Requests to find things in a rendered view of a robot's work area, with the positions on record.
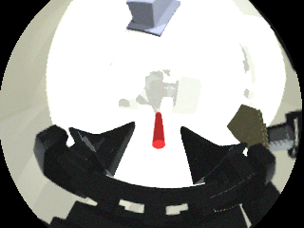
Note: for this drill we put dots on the red peg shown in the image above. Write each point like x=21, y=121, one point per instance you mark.
x=158, y=135

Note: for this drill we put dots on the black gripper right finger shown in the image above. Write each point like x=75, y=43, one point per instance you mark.
x=204, y=156

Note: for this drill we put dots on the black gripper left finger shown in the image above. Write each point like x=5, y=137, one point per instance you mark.
x=108, y=147

